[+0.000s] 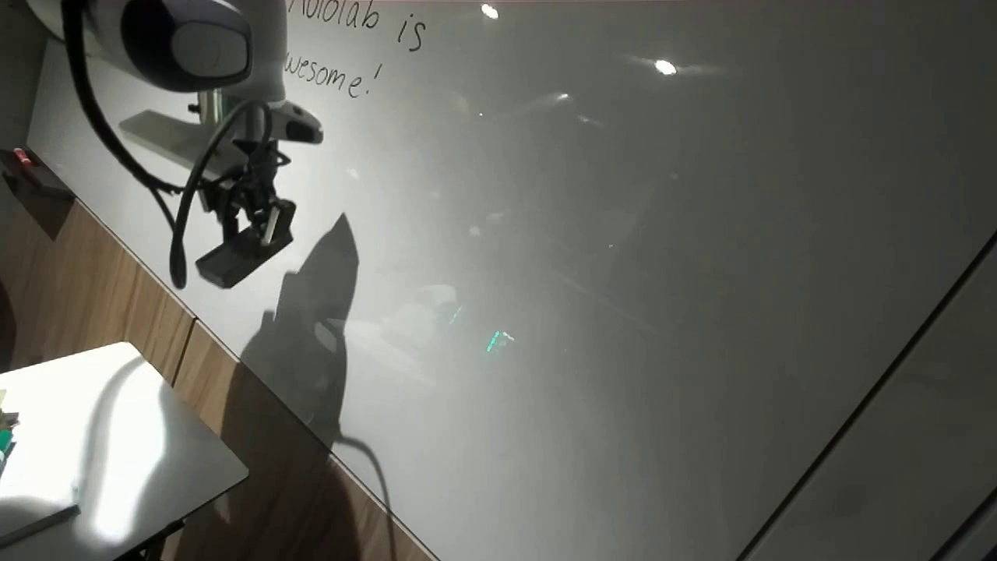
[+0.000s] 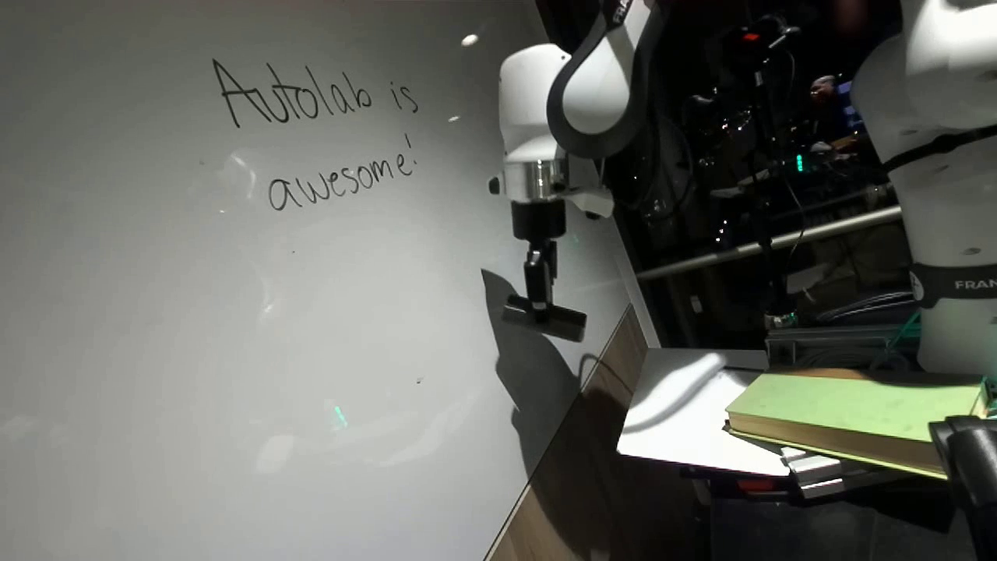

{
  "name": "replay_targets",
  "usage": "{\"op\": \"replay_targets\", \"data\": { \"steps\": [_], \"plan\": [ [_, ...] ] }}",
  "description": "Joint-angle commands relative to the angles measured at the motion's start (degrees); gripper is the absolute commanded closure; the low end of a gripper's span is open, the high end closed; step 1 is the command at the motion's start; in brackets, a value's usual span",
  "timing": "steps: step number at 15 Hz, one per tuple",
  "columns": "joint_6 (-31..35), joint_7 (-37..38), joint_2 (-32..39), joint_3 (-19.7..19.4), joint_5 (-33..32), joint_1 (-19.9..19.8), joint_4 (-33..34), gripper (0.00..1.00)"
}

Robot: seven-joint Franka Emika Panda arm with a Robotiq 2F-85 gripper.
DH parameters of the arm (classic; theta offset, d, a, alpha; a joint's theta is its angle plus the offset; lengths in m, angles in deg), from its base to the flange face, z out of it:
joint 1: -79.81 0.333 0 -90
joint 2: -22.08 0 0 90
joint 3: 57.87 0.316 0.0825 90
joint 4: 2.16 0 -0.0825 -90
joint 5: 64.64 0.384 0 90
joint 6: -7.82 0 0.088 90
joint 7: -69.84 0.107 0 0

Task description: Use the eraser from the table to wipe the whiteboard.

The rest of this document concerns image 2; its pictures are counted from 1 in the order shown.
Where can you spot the black whiteboard eraser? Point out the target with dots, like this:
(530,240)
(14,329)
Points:
(545,317)

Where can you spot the grey flat book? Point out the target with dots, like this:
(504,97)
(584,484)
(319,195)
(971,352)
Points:
(821,470)

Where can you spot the silver metal rail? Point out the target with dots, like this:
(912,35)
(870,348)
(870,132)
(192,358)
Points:
(767,243)

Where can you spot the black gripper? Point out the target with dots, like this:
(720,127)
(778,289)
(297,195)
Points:
(536,219)

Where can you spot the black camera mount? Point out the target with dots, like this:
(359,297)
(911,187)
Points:
(975,478)

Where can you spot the green hardcover book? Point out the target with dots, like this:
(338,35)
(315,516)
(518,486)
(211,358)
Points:
(851,416)

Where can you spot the person in dark clothes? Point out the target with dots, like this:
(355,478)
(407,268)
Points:
(845,71)

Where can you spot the black tripod with camera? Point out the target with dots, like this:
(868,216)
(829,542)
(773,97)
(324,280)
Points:
(763,124)

